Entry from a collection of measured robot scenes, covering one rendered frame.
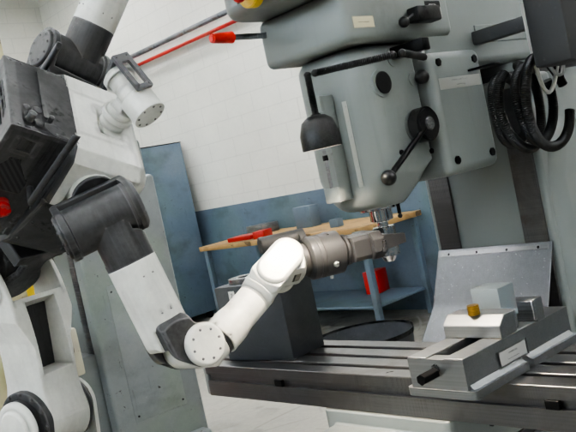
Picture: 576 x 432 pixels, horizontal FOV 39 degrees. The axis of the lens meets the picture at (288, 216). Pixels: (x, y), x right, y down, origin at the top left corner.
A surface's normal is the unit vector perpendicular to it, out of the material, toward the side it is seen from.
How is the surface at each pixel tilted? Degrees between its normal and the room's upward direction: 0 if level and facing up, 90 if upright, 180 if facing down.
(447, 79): 90
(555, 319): 90
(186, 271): 90
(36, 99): 58
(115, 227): 87
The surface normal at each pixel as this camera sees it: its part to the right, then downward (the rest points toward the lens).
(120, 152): 0.61, -0.65
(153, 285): 0.53, -0.19
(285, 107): -0.72, 0.19
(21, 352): -0.50, 0.15
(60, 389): 0.80, -0.31
